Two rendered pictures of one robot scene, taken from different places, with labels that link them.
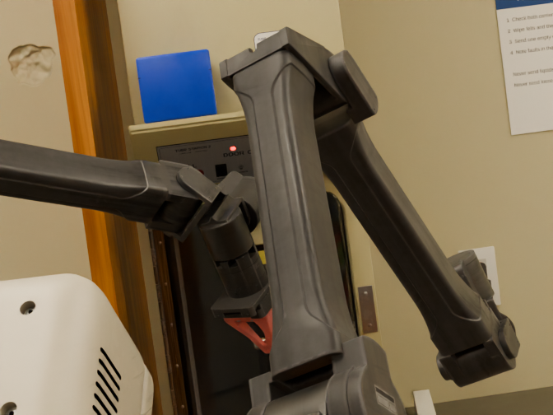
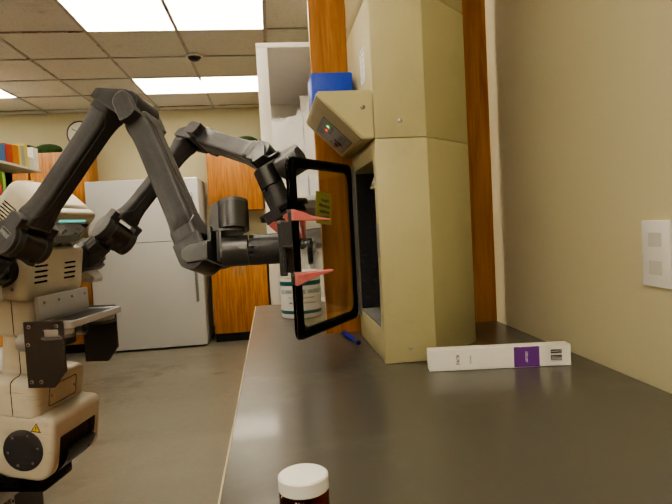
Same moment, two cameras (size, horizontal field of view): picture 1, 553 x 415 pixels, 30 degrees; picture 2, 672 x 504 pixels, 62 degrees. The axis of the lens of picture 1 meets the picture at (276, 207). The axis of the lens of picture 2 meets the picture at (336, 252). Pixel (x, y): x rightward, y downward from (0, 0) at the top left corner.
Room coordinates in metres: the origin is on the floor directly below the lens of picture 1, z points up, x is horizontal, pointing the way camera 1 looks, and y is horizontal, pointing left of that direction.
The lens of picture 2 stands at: (1.36, -1.28, 1.24)
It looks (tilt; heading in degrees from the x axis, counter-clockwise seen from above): 3 degrees down; 86
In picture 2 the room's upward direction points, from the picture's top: 3 degrees counter-clockwise
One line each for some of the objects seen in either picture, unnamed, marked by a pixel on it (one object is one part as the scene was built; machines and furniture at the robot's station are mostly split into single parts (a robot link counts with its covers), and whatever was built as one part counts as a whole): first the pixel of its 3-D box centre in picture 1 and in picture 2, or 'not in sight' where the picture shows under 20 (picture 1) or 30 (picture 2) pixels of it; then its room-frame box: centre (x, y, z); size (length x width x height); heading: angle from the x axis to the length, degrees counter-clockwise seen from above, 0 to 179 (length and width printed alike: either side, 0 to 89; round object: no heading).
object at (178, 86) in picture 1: (178, 88); (330, 96); (1.46, 0.12, 1.56); 0.10 x 0.10 x 0.09; 3
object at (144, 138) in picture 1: (248, 147); (336, 128); (1.46, 0.03, 1.46); 0.32 x 0.11 x 0.10; 93
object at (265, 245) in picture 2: not in sight; (268, 248); (1.30, -0.23, 1.20); 0.07 x 0.07 x 0.10; 3
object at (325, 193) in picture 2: (258, 342); (325, 245); (1.42, 0.05, 1.19); 0.30 x 0.01 x 0.40; 59
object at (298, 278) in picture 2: not in sight; (307, 264); (1.37, -0.23, 1.17); 0.09 x 0.07 x 0.07; 3
